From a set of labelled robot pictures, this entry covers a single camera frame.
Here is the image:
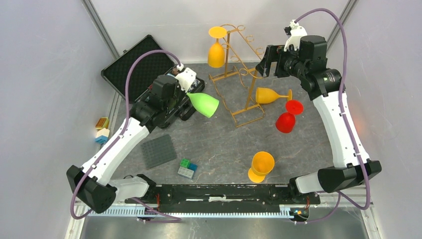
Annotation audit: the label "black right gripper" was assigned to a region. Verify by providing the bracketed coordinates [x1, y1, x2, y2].
[256, 44, 309, 79]

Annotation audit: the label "yellow plastic wine glass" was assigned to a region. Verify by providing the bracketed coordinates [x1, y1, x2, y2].
[248, 151, 275, 183]
[255, 87, 293, 104]
[208, 26, 227, 68]

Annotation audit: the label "green plastic wine glass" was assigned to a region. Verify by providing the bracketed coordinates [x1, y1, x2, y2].
[187, 93, 219, 118]

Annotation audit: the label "gold wire wine glass rack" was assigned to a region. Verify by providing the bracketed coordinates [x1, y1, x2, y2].
[208, 24, 265, 127]

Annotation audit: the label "red plastic wine glass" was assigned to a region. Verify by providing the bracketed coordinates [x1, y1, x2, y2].
[275, 100, 304, 133]

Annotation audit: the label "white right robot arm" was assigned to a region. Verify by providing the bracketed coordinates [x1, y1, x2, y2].
[255, 35, 382, 203]

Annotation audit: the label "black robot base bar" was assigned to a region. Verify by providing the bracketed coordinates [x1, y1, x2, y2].
[140, 184, 320, 213]

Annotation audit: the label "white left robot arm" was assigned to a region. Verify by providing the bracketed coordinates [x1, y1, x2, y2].
[66, 71, 196, 218]

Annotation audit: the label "grey building baseplate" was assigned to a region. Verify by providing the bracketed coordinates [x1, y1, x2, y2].
[141, 134, 177, 169]

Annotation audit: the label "yellow orange toy brick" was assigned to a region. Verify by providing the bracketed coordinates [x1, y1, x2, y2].
[95, 117, 109, 130]

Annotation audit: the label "white blue toy brick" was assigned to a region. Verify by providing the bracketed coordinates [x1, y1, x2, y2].
[95, 128, 110, 144]

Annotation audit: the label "green grey blue bricks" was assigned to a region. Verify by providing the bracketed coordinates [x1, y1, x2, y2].
[177, 158, 198, 179]

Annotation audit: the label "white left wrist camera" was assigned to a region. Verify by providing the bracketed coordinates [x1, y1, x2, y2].
[175, 64, 197, 93]

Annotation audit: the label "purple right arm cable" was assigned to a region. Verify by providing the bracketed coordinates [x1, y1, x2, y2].
[290, 8, 372, 225]

